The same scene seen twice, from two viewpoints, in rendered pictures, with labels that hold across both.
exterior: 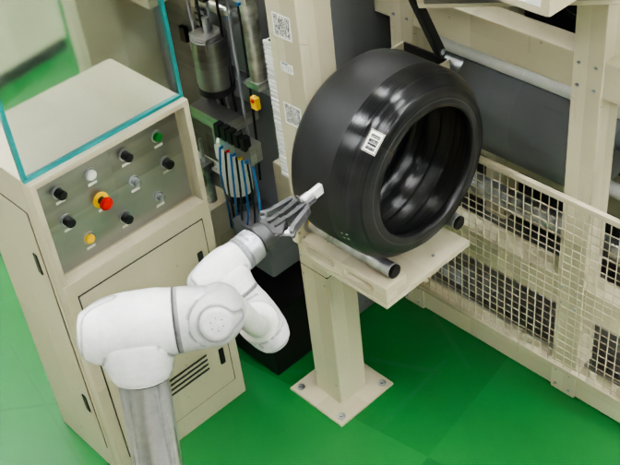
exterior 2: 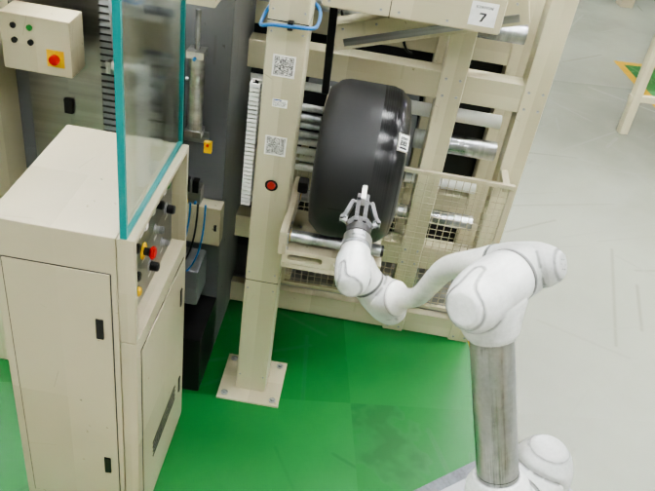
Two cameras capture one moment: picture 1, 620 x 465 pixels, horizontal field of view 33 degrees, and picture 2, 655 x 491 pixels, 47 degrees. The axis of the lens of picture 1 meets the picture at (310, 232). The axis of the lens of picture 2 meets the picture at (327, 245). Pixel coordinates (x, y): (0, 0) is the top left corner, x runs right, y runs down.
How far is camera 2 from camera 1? 1.90 m
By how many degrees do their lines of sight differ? 39
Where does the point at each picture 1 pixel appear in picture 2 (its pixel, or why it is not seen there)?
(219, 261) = (361, 255)
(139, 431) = (507, 381)
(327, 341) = (261, 341)
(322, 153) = (361, 161)
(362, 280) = not seen: hidden behind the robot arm
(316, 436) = (265, 422)
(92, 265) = (142, 317)
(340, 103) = (363, 119)
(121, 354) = (513, 312)
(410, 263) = not seen: hidden behind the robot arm
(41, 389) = not seen: outside the picture
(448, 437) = (352, 385)
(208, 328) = (561, 269)
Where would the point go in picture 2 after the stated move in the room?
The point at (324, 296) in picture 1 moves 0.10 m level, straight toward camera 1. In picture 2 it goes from (269, 301) to (286, 315)
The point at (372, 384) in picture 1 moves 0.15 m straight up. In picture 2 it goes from (273, 369) to (277, 346)
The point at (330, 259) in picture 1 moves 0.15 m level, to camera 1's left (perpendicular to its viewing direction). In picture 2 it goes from (319, 258) to (288, 273)
